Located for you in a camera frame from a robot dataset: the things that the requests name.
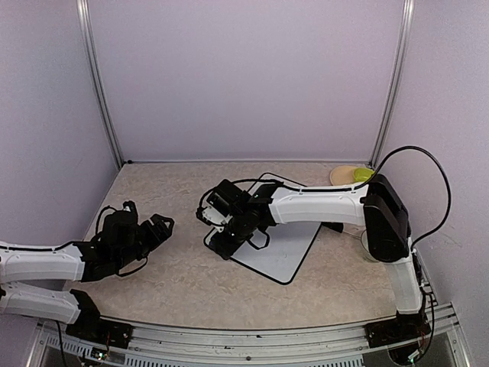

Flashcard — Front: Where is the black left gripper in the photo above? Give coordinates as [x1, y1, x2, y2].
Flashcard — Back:
[115, 213, 174, 270]

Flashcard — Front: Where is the white whiteboard with black frame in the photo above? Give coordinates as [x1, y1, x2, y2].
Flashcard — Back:
[203, 173, 322, 285]

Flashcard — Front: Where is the metal whiteboard stand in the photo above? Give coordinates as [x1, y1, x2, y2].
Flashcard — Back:
[322, 222, 344, 233]

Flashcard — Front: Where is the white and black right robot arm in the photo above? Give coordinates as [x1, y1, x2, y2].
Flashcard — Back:
[196, 175, 427, 339]

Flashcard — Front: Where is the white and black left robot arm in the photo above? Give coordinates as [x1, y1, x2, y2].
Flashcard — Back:
[1, 201, 175, 340]

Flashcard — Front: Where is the beige wooden plate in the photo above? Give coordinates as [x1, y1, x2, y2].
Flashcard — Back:
[329, 165, 357, 186]

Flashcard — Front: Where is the clear glass bowl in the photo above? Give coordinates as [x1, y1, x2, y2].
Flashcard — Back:
[360, 230, 371, 261]

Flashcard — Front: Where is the yellow-green plastic bowl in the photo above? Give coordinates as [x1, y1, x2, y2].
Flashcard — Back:
[353, 167, 375, 183]

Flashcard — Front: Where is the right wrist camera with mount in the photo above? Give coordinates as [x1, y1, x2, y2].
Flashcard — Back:
[196, 204, 227, 232]

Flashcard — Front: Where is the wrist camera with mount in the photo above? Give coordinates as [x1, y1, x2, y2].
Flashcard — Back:
[122, 200, 138, 219]
[196, 204, 227, 232]

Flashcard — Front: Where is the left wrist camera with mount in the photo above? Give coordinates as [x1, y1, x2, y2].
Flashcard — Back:
[122, 200, 138, 219]

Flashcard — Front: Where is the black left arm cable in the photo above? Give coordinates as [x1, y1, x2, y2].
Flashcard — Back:
[95, 205, 119, 234]

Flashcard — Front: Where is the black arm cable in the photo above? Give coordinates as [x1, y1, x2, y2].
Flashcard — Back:
[196, 145, 452, 245]
[95, 205, 119, 234]

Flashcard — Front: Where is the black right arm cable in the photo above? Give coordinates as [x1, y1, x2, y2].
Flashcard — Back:
[196, 145, 452, 245]

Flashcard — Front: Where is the front aluminium rail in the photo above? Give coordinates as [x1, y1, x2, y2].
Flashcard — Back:
[25, 302, 474, 366]

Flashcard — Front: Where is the left aluminium frame post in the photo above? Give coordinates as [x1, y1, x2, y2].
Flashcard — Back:
[76, 0, 125, 170]

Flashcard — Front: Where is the aluminium frame post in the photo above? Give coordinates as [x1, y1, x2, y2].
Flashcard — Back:
[368, 0, 415, 168]
[76, 0, 125, 170]

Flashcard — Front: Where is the right aluminium frame post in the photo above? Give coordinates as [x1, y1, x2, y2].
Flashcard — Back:
[368, 0, 415, 168]

